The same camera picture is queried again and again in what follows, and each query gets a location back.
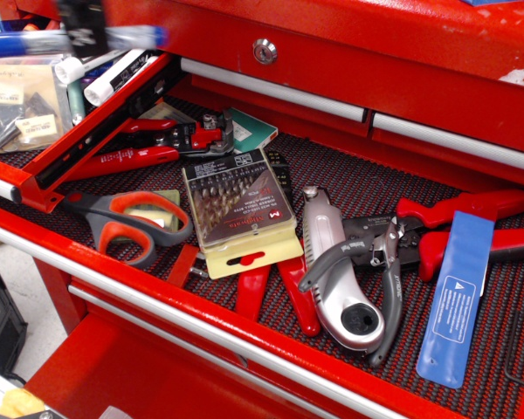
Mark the green booklet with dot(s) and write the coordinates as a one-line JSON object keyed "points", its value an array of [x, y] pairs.
{"points": [[250, 132]]}

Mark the yellow sponge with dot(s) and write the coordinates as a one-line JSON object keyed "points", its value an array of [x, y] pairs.
{"points": [[19, 402]]}

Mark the grey handled cutters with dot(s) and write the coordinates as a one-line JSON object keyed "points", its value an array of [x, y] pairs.
{"points": [[383, 253]]}

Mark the white marker rear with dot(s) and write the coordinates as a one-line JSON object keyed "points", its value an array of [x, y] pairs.
{"points": [[72, 68]]}

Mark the silver drawer lock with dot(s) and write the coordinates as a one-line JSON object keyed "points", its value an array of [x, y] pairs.
{"points": [[264, 51]]}

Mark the white marker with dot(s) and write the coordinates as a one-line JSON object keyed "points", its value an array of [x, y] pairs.
{"points": [[118, 75], [72, 68]]}

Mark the clear bag of parts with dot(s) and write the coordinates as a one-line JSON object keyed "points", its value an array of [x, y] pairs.
{"points": [[34, 105]]}

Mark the drill bit set case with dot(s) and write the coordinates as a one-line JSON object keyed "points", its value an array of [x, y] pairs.
{"points": [[242, 217]]}

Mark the teal marker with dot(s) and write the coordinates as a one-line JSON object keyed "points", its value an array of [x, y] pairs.
{"points": [[76, 102]]}

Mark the orange and grey scissors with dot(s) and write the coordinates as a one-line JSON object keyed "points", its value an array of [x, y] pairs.
{"points": [[109, 219]]}

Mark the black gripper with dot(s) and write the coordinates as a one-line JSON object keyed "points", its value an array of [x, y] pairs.
{"points": [[85, 42]]}

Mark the white marker front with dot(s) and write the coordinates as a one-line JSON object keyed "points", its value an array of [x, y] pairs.
{"points": [[118, 75]]}

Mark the black hex key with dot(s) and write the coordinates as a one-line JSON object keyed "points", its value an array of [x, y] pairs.
{"points": [[512, 349]]}

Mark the blue plastic strip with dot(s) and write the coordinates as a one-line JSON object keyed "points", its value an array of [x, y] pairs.
{"points": [[448, 336]]}

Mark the silver utility knife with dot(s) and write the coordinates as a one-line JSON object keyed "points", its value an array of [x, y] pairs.
{"points": [[341, 305]]}

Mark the red tool chest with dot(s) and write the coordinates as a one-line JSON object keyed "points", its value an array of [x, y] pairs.
{"points": [[374, 100]]}

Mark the open red small drawer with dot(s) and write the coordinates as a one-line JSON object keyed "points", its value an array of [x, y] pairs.
{"points": [[34, 184]]}

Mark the red wire stripper tool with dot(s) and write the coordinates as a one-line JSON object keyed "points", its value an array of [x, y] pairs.
{"points": [[151, 142]]}

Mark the red handled crimping pliers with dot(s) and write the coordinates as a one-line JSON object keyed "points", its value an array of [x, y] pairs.
{"points": [[427, 229]]}

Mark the blue and white marker pen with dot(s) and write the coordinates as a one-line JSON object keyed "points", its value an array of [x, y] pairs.
{"points": [[123, 38]]}

